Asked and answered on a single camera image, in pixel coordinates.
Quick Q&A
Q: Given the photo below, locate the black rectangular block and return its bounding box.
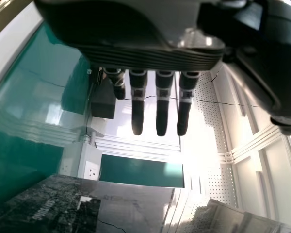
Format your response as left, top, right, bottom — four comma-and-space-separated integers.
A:
90, 69, 116, 120

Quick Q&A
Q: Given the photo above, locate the white socket strip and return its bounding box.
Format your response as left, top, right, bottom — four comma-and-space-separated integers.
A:
80, 143, 103, 182

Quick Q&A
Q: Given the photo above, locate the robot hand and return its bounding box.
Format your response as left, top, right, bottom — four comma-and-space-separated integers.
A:
35, 0, 291, 136

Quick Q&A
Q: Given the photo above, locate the thin black cable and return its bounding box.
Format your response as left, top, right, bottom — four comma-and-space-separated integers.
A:
125, 95, 259, 107

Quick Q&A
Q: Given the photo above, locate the white perforated cable duct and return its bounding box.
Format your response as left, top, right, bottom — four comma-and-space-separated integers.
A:
190, 71, 240, 208

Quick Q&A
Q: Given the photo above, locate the black oven with glass door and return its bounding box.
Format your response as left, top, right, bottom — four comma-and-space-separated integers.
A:
0, 174, 183, 233

